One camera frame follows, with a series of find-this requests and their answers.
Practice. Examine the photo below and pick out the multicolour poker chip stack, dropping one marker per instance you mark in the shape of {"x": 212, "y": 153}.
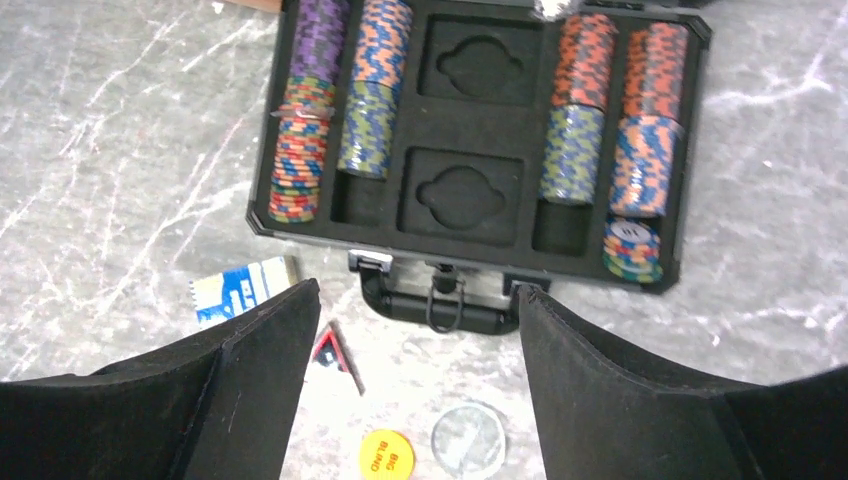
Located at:
{"x": 304, "y": 116}

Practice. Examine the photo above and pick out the green blue chip stack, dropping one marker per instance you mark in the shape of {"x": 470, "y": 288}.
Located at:
{"x": 367, "y": 130}
{"x": 572, "y": 154}

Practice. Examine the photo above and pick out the purple poker chip stack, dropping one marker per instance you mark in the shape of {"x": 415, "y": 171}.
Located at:
{"x": 319, "y": 38}

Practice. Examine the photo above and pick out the clear plastic wrapper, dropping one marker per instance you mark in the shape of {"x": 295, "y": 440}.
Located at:
{"x": 555, "y": 10}

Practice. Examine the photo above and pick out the orange big blind button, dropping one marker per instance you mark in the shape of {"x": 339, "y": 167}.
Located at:
{"x": 386, "y": 455}

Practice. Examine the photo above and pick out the black poker set case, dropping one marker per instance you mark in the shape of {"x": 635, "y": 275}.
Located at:
{"x": 466, "y": 163}

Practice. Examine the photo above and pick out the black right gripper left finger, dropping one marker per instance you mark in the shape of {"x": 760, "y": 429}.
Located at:
{"x": 219, "y": 404}

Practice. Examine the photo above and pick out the red black chip stack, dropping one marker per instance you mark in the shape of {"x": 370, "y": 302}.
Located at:
{"x": 582, "y": 74}
{"x": 655, "y": 70}

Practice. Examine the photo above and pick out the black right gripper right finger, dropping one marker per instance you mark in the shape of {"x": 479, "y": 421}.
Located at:
{"x": 606, "y": 408}

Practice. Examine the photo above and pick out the clear round plastic disc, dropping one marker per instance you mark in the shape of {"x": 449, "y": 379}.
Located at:
{"x": 468, "y": 441}

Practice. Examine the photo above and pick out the red black far chip stack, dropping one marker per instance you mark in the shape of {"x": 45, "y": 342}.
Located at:
{"x": 655, "y": 70}

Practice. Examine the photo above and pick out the loose chips in case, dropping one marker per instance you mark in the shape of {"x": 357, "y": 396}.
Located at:
{"x": 631, "y": 250}

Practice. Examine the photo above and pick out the red triangular dealer button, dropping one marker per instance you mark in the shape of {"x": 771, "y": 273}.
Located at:
{"x": 332, "y": 354}

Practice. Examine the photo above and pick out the blue playing card deck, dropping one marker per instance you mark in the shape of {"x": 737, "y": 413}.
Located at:
{"x": 226, "y": 295}

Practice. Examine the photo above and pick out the green blue right chip stack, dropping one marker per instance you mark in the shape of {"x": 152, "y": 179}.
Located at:
{"x": 572, "y": 154}

